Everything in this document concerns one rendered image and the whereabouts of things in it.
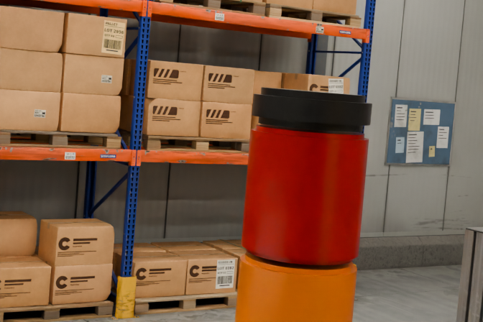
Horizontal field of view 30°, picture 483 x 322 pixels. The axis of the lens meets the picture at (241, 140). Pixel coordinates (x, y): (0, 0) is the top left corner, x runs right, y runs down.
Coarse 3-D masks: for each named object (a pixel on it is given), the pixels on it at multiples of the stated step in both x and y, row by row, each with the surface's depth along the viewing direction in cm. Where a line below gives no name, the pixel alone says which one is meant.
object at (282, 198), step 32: (256, 128) 38; (288, 128) 37; (256, 160) 37; (288, 160) 36; (320, 160) 36; (352, 160) 36; (256, 192) 37; (288, 192) 36; (320, 192) 36; (352, 192) 36; (256, 224) 37; (288, 224) 36; (320, 224) 36; (352, 224) 37; (288, 256) 36; (320, 256) 36; (352, 256) 37
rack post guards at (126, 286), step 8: (120, 280) 851; (128, 280) 853; (136, 280) 860; (120, 288) 851; (128, 288) 854; (120, 296) 852; (128, 296) 855; (120, 304) 852; (128, 304) 855; (120, 312) 853; (128, 312) 856
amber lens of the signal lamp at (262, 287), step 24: (240, 264) 38; (264, 264) 37; (288, 264) 37; (336, 264) 38; (240, 288) 38; (264, 288) 36; (288, 288) 36; (312, 288) 36; (336, 288) 36; (240, 312) 38; (264, 312) 36; (288, 312) 36; (312, 312) 36; (336, 312) 37
